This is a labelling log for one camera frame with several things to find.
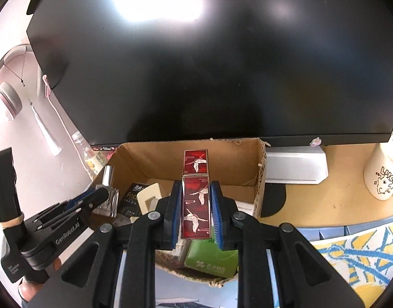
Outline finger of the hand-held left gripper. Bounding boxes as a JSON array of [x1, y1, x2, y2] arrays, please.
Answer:
[[65, 187, 110, 221], [32, 190, 98, 229]]

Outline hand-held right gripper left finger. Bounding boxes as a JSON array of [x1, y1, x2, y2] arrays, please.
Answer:
[[33, 180, 184, 308]]

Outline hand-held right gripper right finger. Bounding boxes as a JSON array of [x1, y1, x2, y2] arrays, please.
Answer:
[[210, 181, 366, 308]]

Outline red crane-print box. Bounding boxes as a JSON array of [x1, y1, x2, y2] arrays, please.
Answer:
[[181, 148, 213, 239]]

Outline clear glass perfume bottle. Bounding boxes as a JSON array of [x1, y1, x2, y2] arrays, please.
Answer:
[[93, 165, 120, 217]]

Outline beige wooden block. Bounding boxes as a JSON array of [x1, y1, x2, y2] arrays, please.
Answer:
[[137, 182, 162, 216]]

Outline black tissue packet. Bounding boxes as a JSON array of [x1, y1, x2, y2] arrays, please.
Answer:
[[118, 182, 149, 215]]

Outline green and white medicine box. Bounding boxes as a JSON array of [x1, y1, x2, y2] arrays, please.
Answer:
[[184, 237, 239, 278]]

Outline cardboard box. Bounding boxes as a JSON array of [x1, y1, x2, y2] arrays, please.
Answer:
[[87, 137, 268, 287]]

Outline person's left hand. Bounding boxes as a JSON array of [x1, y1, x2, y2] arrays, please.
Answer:
[[17, 258, 63, 303]]

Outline white paper box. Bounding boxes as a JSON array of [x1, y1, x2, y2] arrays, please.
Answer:
[[233, 199, 258, 217]]

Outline clear bottle with flower label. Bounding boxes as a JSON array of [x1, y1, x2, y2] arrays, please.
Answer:
[[71, 131, 102, 175]]

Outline black round pad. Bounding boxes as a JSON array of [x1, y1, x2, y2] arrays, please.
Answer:
[[260, 183, 287, 218]]

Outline blue desk mat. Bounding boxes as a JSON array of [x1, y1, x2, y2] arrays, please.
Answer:
[[119, 220, 393, 308]]

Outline white monitor stand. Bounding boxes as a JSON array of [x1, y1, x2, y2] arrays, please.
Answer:
[[265, 146, 329, 185]]

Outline pink headphones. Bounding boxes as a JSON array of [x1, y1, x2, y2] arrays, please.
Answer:
[[0, 45, 36, 121]]

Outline black computer monitor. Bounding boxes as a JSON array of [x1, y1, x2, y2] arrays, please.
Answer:
[[26, 0, 393, 150]]

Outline blue and yellow cloth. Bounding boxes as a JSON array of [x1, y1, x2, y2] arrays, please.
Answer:
[[309, 218, 393, 287]]

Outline white printed mug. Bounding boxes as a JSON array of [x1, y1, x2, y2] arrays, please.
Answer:
[[363, 141, 393, 201]]

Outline pink cable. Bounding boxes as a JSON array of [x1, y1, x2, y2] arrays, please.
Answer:
[[42, 75, 97, 180]]

